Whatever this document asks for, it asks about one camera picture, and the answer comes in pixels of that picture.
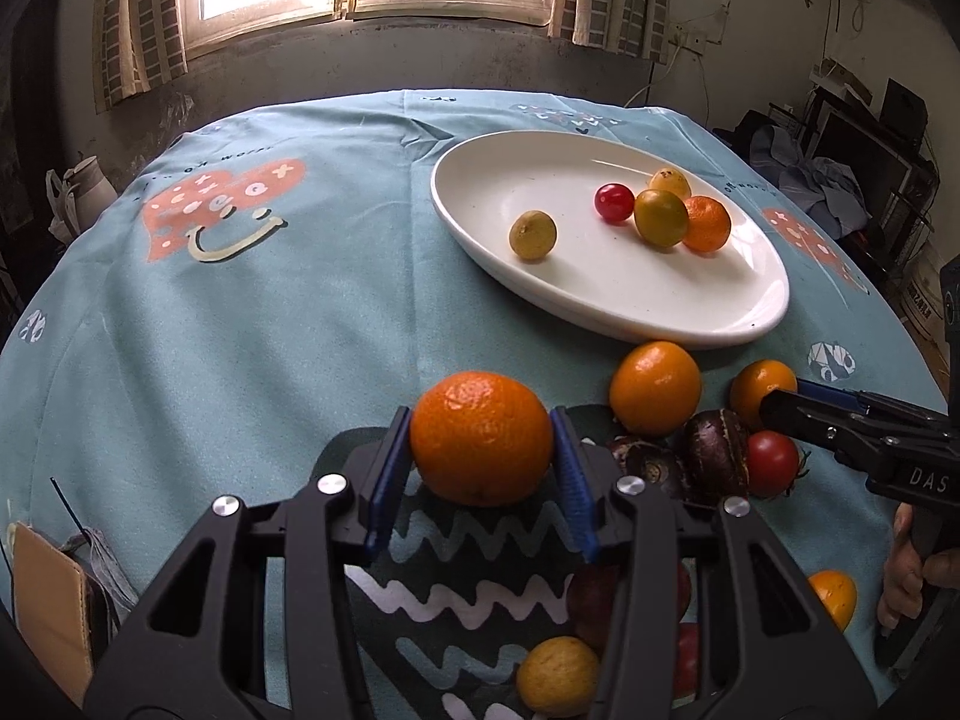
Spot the small orange mandarin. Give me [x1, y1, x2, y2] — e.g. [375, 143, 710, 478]
[682, 195, 732, 254]

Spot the red cherry tomato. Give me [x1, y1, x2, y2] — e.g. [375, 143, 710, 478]
[594, 182, 636, 224]
[672, 622, 700, 699]
[745, 431, 809, 499]

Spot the large orange mandarin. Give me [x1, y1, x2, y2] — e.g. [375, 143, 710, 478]
[410, 371, 553, 507]

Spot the white plastic bucket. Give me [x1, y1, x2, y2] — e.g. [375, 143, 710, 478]
[900, 257, 944, 343]

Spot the left checked curtain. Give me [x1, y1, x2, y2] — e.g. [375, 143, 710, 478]
[91, 0, 187, 114]

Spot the brown cardboard piece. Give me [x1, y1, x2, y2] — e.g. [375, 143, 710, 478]
[13, 523, 94, 707]

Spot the yellow orange tomato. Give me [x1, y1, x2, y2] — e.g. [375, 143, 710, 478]
[727, 359, 797, 433]

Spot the light blue patterned tablecloth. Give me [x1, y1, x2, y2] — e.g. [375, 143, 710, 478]
[2, 89, 946, 718]

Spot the white kettle jug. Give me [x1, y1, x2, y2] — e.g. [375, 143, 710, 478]
[44, 156, 119, 245]

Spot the right hand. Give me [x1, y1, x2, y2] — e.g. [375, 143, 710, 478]
[877, 504, 960, 631]

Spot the pile of blue clothes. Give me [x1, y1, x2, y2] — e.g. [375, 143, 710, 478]
[734, 110, 871, 241]

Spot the tiny tan fruit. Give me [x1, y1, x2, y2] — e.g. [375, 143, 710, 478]
[516, 637, 601, 718]

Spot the yellow green citrus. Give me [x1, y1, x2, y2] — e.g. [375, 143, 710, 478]
[633, 188, 688, 250]

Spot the black monitor screen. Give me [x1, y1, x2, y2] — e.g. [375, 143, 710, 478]
[800, 86, 913, 221]

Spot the small orange tomato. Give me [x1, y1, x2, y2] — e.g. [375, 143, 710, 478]
[807, 569, 857, 631]

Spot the white oval plate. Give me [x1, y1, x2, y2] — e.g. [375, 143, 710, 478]
[430, 130, 791, 348]

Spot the wall power socket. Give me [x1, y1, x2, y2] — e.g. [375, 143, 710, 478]
[669, 25, 706, 57]

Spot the small green yellow fruit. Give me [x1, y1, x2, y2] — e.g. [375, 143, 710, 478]
[508, 210, 558, 262]

